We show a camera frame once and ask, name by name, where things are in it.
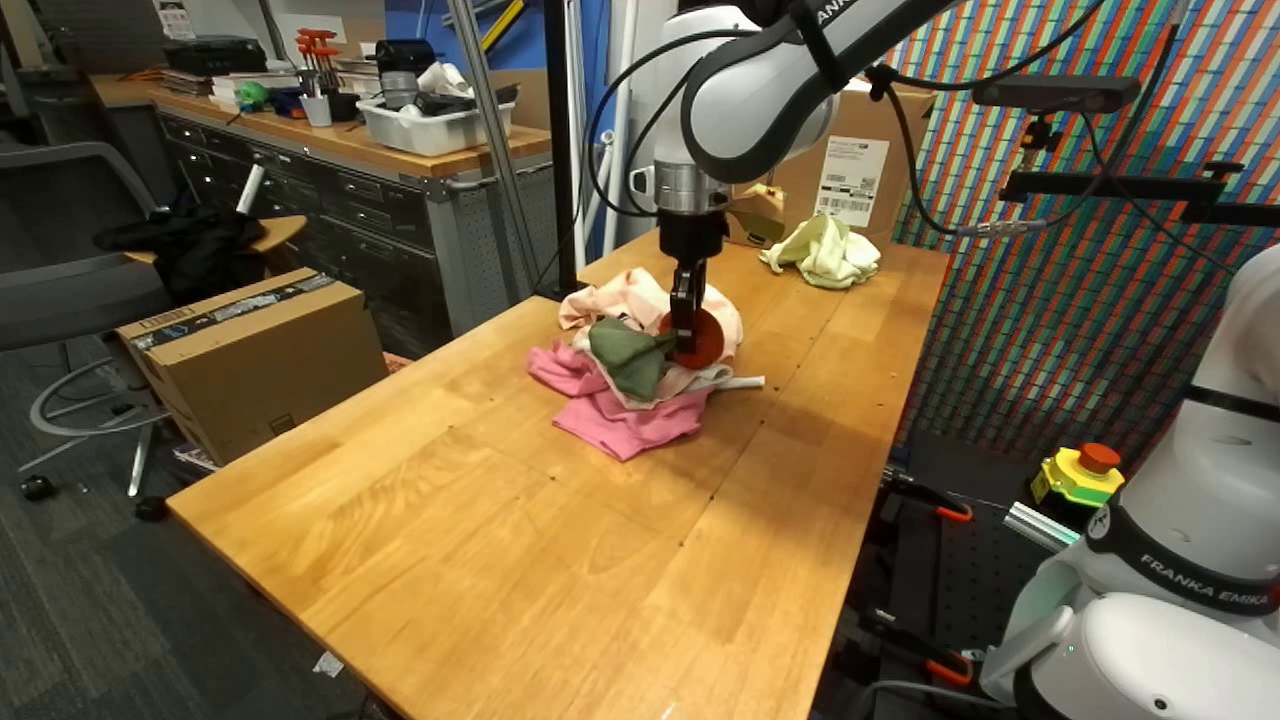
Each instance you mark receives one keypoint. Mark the white paper scrap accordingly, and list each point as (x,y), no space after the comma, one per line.
(329,667)

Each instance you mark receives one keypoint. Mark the black case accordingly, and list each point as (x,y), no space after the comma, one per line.
(215,57)

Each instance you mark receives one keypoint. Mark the wooden stool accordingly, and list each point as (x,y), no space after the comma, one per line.
(282,233)

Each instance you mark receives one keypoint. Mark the grey metal pole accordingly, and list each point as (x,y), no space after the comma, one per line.
(495,133)

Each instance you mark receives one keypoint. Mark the black bar camera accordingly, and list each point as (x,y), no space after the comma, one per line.
(1055,93)

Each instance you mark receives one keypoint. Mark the wooden top workbench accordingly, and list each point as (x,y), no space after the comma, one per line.
(403,200)

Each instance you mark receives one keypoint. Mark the peach cloth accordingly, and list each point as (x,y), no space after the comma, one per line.
(626,302)

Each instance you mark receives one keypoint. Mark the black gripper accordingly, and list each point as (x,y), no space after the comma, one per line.
(692,236)

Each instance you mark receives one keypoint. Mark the yellow red emergency stop button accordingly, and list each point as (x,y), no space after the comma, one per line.
(1076,479)

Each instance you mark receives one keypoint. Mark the red tomato plush toy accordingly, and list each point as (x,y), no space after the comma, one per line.
(692,340)

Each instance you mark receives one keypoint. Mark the black canister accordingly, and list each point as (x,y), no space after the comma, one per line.
(405,66)

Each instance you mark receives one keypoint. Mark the tall cardboard box white label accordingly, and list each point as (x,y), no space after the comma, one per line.
(852,183)

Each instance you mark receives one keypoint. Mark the flat cardboard box black tape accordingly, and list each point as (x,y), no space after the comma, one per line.
(253,367)

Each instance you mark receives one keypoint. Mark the grey office chair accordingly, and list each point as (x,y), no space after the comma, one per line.
(67,285)

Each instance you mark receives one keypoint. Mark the white plastic bin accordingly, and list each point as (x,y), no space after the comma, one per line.
(424,130)

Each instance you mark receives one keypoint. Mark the orange black clamp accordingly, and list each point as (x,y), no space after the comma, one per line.
(950,511)
(950,671)

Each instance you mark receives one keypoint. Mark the light green towel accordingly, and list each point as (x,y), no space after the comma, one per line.
(824,253)

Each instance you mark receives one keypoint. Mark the magenta pink cloth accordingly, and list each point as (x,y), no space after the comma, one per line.
(626,426)

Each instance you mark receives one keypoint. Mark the black jacket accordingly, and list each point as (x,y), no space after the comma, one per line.
(186,246)

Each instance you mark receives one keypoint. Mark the small green object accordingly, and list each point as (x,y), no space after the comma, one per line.
(251,96)

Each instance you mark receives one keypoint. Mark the white pipe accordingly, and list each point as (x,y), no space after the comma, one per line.
(614,54)

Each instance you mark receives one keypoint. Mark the black vertical pole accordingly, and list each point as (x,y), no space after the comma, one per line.
(560,133)

